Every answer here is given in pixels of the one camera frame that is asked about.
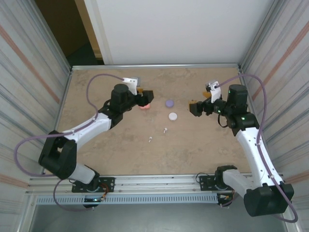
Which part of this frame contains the translucent corrugated side panel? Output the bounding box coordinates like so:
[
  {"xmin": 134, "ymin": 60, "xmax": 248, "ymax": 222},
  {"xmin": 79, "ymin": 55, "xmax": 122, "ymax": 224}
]
[
  {"xmin": 241, "ymin": 0, "xmax": 309, "ymax": 232},
  {"xmin": 0, "ymin": 0, "xmax": 72, "ymax": 232}
]

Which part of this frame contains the tan wooden door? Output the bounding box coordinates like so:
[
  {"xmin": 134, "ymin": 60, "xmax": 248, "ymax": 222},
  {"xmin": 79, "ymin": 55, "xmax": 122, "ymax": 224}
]
[{"xmin": 73, "ymin": 0, "xmax": 104, "ymax": 59}]

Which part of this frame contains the grey metal sheet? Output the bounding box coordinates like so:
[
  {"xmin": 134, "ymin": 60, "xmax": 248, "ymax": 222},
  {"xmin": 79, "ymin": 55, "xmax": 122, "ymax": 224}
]
[{"xmin": 28, "ymin": 204, "xmax": 290, "ymax": 232}]

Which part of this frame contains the aluminium table side rail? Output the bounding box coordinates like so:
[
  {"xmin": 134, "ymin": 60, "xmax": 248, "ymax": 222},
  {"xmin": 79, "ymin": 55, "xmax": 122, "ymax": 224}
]
[
  {"xmin": 238, "ymin": 67, "xmax": 275, "ymax": 171},
  {"xmin": 41, "ymin": 69, "xmax": 73, "ymax": 176}
]

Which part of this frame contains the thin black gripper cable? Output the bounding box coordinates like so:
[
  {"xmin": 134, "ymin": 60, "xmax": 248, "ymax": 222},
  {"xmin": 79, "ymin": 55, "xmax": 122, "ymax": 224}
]
[{"xmin": 216, "ymin": 113, "xmax": 233, "ymax": 128}]

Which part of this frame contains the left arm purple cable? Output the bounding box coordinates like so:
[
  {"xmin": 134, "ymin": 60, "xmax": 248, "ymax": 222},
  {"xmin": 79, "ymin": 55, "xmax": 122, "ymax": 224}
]
[{"xmin": 13, "ymin": 73, "xmax": 125, "ymax": 212}]

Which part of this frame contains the aluminium frame crossbar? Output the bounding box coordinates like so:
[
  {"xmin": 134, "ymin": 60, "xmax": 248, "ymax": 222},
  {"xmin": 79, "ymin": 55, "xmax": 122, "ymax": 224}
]
[{"xmin": 70, "ymin": 63, "xmax": 242, "ymax": 71}]

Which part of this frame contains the white door frame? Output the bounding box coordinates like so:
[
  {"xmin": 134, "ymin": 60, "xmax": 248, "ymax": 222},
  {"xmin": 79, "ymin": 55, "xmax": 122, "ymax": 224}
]
[{"xmin": 83, "ymin": 0, "xmax": 114, "ymax": 65}]

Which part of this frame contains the aluminium frame post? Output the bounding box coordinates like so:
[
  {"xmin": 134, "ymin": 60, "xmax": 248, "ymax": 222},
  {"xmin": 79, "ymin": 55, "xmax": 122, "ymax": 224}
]
[
  {"xmin": 238, "ymin": 0, "xmax": 288, "ymax": 70},
  {"xmin": 23, "ymin": 0, "xmax": 73, "ymax": 73}
]

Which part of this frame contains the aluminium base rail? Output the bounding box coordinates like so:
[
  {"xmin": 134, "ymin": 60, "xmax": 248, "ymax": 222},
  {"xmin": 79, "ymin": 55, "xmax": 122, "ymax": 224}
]
[{"xmin": 26, "ymin": 172, "xmax": 284, "ymax": 195}]

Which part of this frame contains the grey slotted cable duct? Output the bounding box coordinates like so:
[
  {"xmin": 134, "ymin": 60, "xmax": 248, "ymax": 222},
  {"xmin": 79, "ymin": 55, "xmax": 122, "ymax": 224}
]
[{"xmin": 35, "ymin": 194, "xmax": 219, "ymax": 205}]

